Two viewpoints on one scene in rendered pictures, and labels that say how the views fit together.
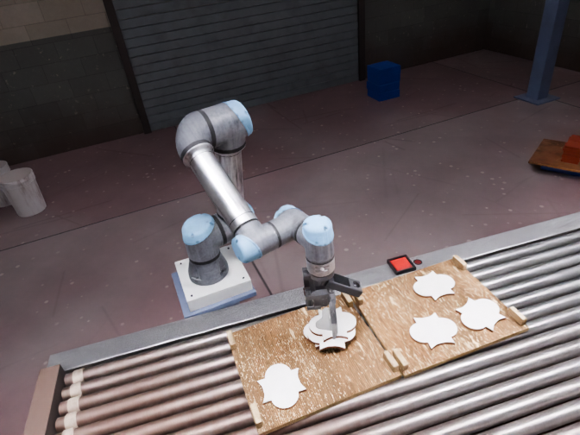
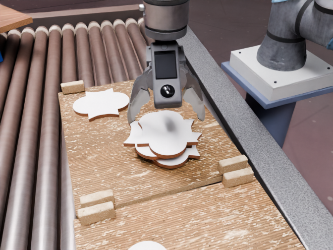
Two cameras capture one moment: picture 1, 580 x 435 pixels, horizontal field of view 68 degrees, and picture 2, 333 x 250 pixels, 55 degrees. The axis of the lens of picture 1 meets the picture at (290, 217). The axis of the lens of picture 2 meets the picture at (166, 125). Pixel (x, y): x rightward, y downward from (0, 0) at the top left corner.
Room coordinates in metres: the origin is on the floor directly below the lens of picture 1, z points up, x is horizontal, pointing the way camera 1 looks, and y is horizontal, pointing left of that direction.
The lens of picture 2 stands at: (0.86, -0.59, 1.41)
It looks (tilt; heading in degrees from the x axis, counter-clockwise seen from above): 39 degrees down; 87
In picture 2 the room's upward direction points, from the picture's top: straight up
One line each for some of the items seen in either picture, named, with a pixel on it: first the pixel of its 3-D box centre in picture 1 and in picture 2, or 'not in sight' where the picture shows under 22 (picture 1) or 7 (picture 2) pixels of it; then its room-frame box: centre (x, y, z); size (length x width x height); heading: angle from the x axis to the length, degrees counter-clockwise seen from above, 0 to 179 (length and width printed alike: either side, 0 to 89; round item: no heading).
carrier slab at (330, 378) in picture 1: (307, 355); (141, 127); (0.83, 0.00, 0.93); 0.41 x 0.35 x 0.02; 106
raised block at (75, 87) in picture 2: (256, 415); (73, 87); (0.64, 0.15, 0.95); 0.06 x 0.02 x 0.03; 16
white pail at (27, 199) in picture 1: (23, 192); not in sight; (3.62, 2.41, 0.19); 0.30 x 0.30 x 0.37
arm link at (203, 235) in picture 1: (202, 236); (294, 8); (1.27, 0.32, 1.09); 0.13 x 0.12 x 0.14; 121
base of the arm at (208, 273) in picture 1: (206, 261); (283, 44); (1.27, 0.33, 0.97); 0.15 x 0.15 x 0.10
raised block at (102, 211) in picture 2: (400, 359); (96, 213); (0.76, -0.25, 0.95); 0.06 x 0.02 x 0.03; 15
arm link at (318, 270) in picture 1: (320, 263); (164, 12); (0.88, -0.07, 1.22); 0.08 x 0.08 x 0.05
